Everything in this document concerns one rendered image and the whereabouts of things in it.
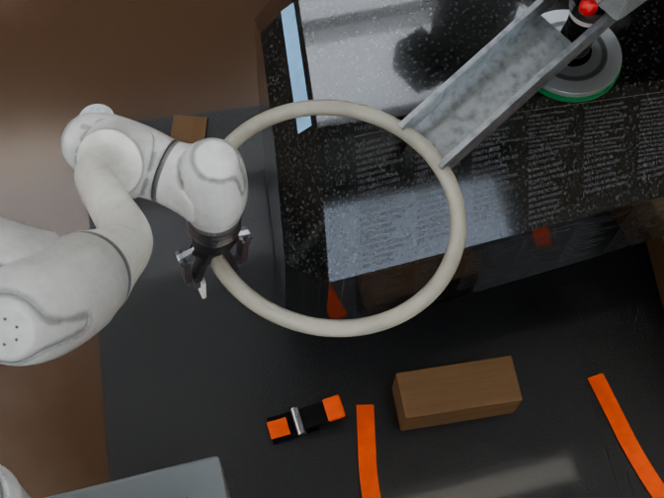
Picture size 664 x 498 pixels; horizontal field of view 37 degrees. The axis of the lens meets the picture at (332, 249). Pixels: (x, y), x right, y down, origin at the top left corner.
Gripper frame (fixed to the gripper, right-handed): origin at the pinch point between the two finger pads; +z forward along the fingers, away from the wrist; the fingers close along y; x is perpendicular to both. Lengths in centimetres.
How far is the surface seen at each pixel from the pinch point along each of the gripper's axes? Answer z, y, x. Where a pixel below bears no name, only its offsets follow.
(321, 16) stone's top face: -1, 44, 48
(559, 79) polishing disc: -7, 80, 12
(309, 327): -11.1, 9.3, -19.2
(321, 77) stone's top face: -1, 37, 33
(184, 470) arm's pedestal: 5.4, -17.5, -29.1
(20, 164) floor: 85, -22, 93
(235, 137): -10.6, 12.6, 20.5
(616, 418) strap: 76, 94, -43
